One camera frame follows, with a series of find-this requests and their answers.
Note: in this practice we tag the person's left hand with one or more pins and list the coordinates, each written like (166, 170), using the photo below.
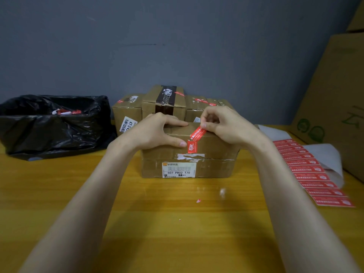
(148, 135)

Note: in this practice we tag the person's right hand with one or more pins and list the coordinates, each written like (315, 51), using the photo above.
(233, 129)

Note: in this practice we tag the white printed price label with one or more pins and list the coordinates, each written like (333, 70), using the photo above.
(197, 119)
(127, 125)

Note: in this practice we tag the small brown cardboard box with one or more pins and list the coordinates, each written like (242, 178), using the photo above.
(226, 102)
(193, 112)
(126, 110)

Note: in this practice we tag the box with black tape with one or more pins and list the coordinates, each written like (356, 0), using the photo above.
(149, 103)

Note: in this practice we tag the long brown cardboard box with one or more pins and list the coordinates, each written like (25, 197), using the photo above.
(219, 164)

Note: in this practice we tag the white barcode label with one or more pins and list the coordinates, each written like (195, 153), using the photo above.
(179, 170)

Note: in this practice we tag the red sticker label strip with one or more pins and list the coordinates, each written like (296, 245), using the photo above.
(311, 169)

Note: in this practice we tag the person's right forearm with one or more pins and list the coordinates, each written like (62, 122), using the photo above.
(301, 221)

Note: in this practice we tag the person's left forearm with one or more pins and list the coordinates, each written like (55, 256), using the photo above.
(76, 216)

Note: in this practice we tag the black plastic trash bag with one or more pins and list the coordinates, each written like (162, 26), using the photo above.
(51, 136)

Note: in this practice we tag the white backing paper strip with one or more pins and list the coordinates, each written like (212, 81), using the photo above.
(327, 154)

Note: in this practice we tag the large green printed carton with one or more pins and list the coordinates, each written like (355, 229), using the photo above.
(335, 102)
(358, 19)

